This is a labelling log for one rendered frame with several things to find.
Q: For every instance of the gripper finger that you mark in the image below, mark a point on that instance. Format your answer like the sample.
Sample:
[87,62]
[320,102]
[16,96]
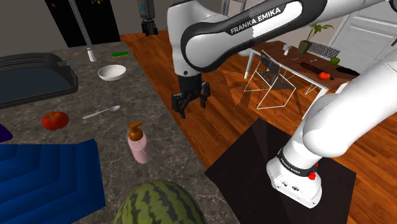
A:
[205,93]
[181,105]

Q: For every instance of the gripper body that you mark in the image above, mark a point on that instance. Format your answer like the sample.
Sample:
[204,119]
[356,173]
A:
[189,84]

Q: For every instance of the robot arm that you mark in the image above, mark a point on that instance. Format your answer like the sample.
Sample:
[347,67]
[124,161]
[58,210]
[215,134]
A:
[217,46]

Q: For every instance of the pink soap bottle brown pump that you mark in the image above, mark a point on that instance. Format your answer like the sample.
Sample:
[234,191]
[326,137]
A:
[139,149]

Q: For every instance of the green and yellow sponge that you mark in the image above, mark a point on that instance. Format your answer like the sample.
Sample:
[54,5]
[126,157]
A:
[120,55]

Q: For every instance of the white bowl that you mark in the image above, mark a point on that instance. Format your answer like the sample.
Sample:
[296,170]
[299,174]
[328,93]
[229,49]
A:
[112,73]

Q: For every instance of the silver spoon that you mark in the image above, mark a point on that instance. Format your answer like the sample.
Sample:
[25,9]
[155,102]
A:
[102,112]

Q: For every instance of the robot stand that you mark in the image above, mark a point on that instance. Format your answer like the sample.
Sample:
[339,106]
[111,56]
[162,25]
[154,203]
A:
[248,173]

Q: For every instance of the green striped watermelon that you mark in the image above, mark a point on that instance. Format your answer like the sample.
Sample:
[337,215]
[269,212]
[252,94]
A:
[158,204]

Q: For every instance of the white salt shaker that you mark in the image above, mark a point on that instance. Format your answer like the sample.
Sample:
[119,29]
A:
[91,55]

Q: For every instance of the black refrigerator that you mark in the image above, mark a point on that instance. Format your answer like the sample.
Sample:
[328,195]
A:
[99,21]

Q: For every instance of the red tomato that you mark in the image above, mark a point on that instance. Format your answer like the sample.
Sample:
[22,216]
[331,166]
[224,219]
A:
[55,121]

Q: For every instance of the brown dining table white legs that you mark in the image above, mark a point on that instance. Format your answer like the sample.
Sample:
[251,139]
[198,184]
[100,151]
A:
[339,81]

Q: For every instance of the black toaster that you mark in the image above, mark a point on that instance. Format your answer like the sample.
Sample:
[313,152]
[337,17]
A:
[34,80]

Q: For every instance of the blue stepped tray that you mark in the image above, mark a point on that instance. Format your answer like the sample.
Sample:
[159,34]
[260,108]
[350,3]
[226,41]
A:
[46,183]

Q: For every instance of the white panelled door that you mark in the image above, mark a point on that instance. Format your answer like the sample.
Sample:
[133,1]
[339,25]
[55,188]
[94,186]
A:
[366,40]

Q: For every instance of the purple flat object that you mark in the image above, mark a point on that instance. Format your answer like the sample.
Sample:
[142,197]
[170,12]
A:
[4,134]

